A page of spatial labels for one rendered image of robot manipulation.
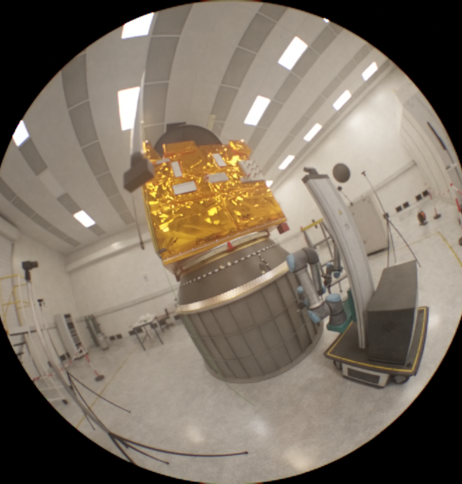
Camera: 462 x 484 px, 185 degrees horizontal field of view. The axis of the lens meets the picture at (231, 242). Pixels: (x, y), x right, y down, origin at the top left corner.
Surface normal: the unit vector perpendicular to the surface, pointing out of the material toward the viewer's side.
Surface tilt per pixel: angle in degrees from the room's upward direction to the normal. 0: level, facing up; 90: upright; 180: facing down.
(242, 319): 90
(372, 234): 90
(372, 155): 90
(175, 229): 85
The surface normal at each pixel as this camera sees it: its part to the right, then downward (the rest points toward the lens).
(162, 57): 0.40, 0.90
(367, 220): -0.86, 0.31
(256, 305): 0.07, -0.21
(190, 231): 0.31, -0.33
